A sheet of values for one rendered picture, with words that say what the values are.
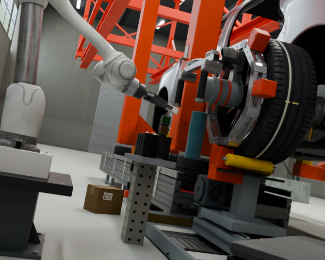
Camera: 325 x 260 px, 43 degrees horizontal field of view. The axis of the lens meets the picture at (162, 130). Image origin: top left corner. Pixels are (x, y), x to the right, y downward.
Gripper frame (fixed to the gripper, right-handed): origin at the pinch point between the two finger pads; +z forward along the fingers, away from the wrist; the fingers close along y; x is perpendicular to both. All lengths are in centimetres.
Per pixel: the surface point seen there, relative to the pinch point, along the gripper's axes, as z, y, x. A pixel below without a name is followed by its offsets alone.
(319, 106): 70, -11, -37
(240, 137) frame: 34.4, -11.9, -1.3
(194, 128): 20.9, 13.6, 0.6
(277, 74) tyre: 30, -28, -32
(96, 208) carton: 13, 94, 65
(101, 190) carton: 11, 94, 53
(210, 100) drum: 17.9, 1.6, -13.8
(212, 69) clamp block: 5.8, -14.0, -22.7
